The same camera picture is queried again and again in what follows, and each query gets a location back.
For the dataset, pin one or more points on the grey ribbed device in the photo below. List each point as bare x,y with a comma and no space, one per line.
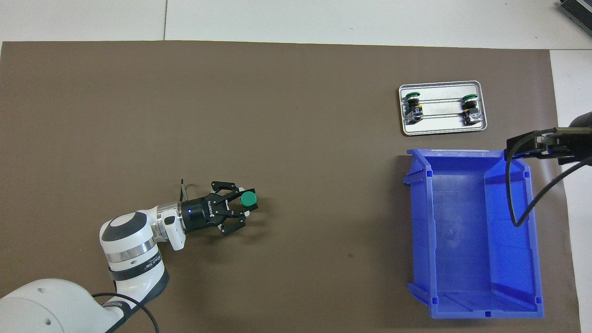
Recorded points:
578,9

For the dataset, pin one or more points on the brown table mat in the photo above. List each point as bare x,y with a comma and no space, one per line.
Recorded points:
323,138

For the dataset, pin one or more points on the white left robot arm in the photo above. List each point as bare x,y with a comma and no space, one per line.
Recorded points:
134,240

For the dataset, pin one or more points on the green mushroom push button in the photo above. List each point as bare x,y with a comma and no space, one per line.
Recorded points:
413,111
471,113
249,199

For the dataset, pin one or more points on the grey metal tray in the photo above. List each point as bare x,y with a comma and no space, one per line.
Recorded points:
439,127

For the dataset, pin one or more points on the blue plastic storage bin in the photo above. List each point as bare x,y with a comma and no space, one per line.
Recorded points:
462,240

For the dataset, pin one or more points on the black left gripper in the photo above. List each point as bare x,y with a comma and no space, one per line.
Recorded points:
199,213

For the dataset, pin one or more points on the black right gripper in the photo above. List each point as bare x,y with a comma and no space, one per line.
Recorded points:
583,120

